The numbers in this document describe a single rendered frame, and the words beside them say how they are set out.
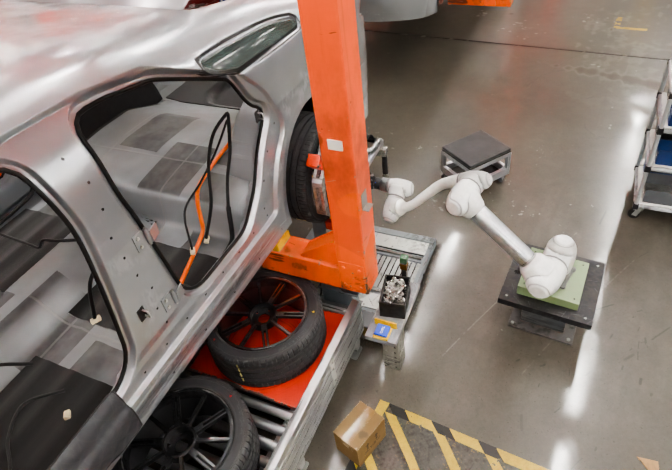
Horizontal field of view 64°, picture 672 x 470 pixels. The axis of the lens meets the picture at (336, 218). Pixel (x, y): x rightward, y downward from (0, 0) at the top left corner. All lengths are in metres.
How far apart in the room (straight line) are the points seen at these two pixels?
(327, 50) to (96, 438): 1.66
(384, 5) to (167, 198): 3.02
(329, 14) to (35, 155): 1.08
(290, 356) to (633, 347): 1.96
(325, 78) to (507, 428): 2.00
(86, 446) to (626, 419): 2.53
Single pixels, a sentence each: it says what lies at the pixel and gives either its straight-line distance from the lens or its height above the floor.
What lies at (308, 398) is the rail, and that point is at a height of 0.39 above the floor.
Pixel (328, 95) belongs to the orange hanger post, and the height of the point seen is 1.71.
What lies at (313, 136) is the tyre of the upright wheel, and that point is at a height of 1.16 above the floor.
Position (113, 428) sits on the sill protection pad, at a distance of 2.31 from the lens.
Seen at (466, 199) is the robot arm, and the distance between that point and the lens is 2.86.
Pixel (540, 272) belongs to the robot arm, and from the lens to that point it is 2.97.
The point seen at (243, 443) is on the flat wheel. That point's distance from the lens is 2.57.
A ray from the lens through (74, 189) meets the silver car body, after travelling 1.93.
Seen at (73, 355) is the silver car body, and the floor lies 0.79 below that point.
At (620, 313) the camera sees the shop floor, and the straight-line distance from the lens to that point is 3.70.
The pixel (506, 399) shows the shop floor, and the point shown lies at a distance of 3.19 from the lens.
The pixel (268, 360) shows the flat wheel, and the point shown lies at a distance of 2.77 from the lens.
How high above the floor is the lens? 2.72
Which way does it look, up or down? 40 degrees down
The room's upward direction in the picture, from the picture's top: 8 degrees counter-clockwise
